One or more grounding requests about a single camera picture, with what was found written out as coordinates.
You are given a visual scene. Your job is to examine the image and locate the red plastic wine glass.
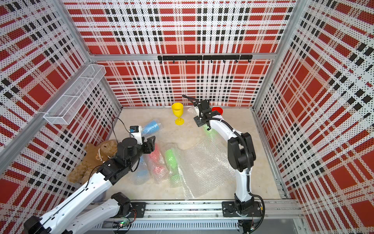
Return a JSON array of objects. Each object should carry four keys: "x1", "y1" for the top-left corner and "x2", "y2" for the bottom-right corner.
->
[{"x1": 212, "y1": 107, "x2": 224, "y2": 115}]

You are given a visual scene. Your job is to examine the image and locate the yellow plastic wine glass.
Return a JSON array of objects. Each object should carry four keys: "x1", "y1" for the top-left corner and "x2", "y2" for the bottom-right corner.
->
[{"x1": 171, "y1": 102, "x2": 184, "y2": 126}]

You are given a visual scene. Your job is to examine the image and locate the bubble wrap sheet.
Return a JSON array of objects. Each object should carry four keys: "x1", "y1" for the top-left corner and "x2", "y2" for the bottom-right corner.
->
[
  {"x1": 175, "y1": 136, "x2": 235, "y2": 200},
  {"x1": 159, "y1": 142, "x2": 190, "y2": 152}
]

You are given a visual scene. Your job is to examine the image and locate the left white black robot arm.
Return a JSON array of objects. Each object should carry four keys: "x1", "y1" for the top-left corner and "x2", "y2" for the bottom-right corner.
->
[{"x1": 23, "y1": 136, "x2": 155, "y2": 234}]

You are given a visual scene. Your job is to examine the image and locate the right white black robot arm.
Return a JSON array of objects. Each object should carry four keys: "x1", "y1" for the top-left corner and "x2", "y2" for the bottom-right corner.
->
[{"x1": 190, "y1": 98, "x2": 266, "y2": 218}]

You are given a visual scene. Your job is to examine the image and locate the blue glass in bubble wrap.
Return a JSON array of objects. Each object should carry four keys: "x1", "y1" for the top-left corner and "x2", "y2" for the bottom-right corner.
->
[{"x1": 141, "y1": 119, "x2": 162, "y2": 137}]

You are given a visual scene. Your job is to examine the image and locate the wrapped light blue glass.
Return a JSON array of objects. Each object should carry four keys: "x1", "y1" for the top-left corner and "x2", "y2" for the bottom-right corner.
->
[{"x1": 131, "y1": 158, "x2": 150, "y2": 185}]

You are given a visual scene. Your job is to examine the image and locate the wrapped red glass bundle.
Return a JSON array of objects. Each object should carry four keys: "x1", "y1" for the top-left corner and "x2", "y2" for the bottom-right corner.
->
[{"x1": 144, "y1": 144, "x2": 169, "y2": 184}]

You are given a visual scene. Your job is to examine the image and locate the brown teddy bear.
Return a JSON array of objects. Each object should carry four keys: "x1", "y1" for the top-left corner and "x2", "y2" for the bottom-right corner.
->
[{"x1": 67, "y1": 140, "x2": 117, "y2": 185}]

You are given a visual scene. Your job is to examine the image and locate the wrapped green glass bundle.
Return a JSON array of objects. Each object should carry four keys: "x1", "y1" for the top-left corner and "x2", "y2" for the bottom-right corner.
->
[{"x1": 164, "y1": 148, "x2": 182, "y2": 188}]

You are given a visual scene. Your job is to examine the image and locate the green circuit board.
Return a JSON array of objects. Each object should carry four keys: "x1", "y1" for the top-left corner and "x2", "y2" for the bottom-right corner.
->
[{"x1": 112, "y1": 219, "x2": 131, "y2": 231}]

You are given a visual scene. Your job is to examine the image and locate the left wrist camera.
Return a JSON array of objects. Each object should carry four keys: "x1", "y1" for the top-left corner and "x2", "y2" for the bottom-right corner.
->
[{"x1": 129, "y1": 125, "x2": 143, "y2": 145}]

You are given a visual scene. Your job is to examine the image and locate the black wall hook rail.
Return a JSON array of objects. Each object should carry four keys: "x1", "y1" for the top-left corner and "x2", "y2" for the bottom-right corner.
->
[{"x1": 157, "y1": 54, "x2": 253, "y2": 62}]

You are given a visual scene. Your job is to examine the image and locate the white wire mesh basket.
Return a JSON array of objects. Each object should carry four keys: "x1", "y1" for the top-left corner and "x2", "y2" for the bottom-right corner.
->
[{"x1": 44, "y1": 64, "x2": 106, "y2": 125}]

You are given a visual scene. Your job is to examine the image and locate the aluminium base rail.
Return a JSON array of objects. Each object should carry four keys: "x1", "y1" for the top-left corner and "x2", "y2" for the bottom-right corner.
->
[{"x1": 89, "y1": 199, "x2": 308, "y2": 234}]

